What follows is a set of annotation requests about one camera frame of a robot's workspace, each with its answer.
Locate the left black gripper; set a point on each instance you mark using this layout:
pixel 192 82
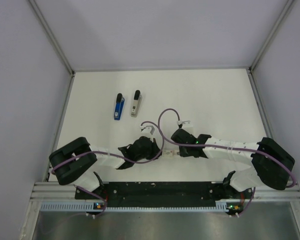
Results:
pixel 156 150

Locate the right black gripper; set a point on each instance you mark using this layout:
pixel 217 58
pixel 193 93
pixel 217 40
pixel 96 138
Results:
pixel 183 153

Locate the staple box with red dot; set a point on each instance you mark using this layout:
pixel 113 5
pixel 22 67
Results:
pixel 168 153

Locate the grey black stapler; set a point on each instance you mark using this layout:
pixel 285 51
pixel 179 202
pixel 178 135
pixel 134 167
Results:
pixel 136 103

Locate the blue stapler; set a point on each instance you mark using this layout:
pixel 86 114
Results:
pixel 119 106

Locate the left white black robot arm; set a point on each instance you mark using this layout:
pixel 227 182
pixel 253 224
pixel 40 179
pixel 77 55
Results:
pixel 77 162

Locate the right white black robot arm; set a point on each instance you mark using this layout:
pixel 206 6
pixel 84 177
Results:
pixel 268 163

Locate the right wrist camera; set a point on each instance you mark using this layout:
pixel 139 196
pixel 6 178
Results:
pixel 186 125

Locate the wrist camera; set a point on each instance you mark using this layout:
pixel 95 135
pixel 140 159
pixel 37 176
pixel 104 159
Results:
pixel 147 131
pixel 186 125

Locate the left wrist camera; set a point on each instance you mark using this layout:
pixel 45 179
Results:
pixel 147 131

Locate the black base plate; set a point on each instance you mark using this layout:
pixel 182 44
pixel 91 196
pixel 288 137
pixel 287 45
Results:
pixel 165 194

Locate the grey slotted cable duct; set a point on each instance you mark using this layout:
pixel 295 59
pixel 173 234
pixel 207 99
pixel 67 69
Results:
pixel 92 207

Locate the aluminium frame rail front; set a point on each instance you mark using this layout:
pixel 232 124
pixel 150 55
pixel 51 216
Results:
pixel 52 191

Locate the right aluminium corner post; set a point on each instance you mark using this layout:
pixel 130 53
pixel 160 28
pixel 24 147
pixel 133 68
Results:
pixel 289 5

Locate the aluminium corner post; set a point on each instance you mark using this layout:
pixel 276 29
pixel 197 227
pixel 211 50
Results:
pixel 50 36
pixel 289 5

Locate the left aluminium corner post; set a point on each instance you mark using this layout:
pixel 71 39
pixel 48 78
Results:
pixel 50 36

